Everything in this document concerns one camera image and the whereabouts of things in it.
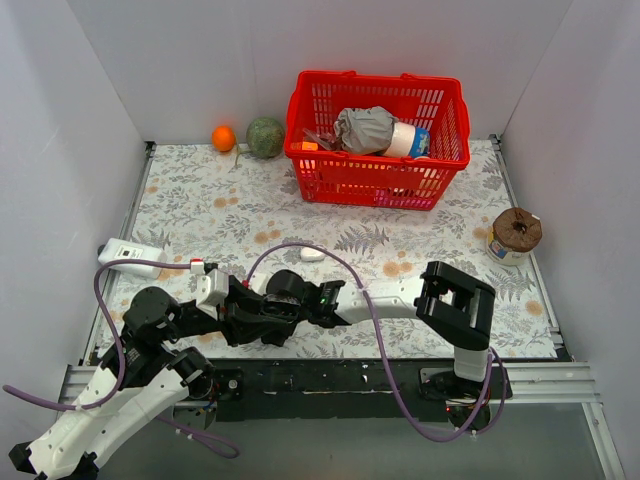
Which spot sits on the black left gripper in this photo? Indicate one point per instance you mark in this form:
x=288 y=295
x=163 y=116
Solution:
x=176 y=317

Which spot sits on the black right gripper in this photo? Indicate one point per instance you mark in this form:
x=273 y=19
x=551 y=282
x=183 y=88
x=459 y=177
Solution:
x=281 y=313

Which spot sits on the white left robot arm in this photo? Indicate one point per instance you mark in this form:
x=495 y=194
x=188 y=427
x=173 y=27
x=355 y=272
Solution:
x=141 y=376

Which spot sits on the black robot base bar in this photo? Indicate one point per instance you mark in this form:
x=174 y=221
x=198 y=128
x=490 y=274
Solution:
x=326 y=389

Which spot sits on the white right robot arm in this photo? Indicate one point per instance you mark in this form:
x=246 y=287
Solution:
x=455 y=305

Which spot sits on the white earbud charging case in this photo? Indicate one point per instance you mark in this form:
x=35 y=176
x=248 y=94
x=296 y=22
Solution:
x=310 y=255

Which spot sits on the white rectangular device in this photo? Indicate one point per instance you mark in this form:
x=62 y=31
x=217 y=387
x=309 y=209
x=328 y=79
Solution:
x=118 y=249

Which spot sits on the orange item in basket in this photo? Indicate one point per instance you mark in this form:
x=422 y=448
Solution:
x=308 y=146

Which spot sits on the green melon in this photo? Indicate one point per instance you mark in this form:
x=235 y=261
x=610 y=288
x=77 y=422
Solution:
x=265 y=137

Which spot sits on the orange fruit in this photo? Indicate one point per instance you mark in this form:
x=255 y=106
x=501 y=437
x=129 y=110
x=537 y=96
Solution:
x=223 y=138

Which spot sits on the grey crumpled bag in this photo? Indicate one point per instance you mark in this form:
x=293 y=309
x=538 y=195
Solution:
x=364 y=131

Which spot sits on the pink blue cup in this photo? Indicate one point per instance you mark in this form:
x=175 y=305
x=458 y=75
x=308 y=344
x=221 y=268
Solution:
x=408 y=141

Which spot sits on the jar with brown lid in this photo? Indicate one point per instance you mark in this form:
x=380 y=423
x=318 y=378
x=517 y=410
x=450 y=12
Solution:
x=512 y=236

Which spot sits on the red plastic shopping basket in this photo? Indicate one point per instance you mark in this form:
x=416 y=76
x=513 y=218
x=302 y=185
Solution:
x=332 y=175

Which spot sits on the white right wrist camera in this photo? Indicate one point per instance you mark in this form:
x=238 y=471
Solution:
x=257 y=283

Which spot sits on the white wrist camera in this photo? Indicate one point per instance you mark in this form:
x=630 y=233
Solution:
x=257 y=283
x=212 y=286

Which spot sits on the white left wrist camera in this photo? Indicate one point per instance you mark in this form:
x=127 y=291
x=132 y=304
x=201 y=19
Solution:
x=212 y=286

